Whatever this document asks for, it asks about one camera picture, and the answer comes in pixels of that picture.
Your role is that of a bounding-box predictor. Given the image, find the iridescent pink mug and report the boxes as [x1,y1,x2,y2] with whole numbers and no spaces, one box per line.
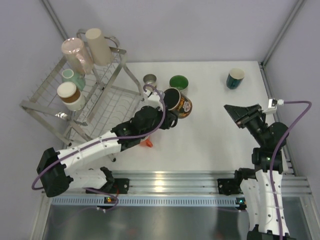
[61,37,94,75]

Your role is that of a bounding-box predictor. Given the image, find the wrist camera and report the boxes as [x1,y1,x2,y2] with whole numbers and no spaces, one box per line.
[262,98,285,115]
[145,89,165,110]

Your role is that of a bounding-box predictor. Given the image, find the aluminium mounting rail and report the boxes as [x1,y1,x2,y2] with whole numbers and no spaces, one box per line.
[112,170,312,197]

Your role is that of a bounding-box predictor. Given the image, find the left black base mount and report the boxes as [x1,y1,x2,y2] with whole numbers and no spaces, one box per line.
[90,167,130,195]

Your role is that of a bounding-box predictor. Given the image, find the tall beige cup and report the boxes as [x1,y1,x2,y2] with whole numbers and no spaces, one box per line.
[85,28,114,66]

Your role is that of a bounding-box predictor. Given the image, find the steel cup with cork base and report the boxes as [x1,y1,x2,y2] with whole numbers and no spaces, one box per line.
[56,81,86,112]

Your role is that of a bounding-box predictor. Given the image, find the dark brown mug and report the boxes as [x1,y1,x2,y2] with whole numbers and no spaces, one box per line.
[164,87,193,119]

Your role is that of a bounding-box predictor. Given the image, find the stainless steel dish rack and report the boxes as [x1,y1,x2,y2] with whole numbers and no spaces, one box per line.
[20,36,143,149]

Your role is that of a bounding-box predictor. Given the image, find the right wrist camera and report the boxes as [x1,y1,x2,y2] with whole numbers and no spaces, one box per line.
[262,98,285,115]

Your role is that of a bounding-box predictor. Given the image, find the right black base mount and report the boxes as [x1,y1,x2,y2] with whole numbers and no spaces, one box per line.
[217,168,252,196]

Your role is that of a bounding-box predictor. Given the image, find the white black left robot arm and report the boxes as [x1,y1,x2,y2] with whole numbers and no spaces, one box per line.
[36,106,178,198]

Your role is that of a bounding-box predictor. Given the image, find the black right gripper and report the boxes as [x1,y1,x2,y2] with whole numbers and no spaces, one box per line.
[224,103,267,147]

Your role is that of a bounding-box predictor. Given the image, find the floral mug green inside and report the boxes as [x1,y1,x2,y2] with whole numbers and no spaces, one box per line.
[169,75,189,95]

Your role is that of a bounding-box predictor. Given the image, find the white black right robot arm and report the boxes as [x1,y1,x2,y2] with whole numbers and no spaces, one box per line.
[224,99,292,240]

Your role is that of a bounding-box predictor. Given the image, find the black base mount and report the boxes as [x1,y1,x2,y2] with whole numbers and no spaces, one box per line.
[217,168,252,196]
[90,167,130,195]

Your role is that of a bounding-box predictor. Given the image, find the steel cup with brown band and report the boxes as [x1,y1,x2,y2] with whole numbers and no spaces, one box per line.
[143,73,157,88]

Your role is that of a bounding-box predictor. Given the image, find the perforated cable duct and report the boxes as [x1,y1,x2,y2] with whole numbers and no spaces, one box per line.
[51,195,245,207]

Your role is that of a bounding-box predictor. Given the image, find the dark teal cup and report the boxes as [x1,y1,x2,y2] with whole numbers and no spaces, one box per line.
[226,68,245,90]

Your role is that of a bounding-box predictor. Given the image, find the orange mug white inside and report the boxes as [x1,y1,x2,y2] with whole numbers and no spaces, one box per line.
[139,136,153,148]

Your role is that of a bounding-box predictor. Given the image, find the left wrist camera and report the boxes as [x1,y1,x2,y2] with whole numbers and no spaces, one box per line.
[145,89,165,110]

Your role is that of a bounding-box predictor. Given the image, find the teal green mug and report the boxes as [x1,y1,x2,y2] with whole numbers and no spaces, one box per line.
[62,68,86,91]

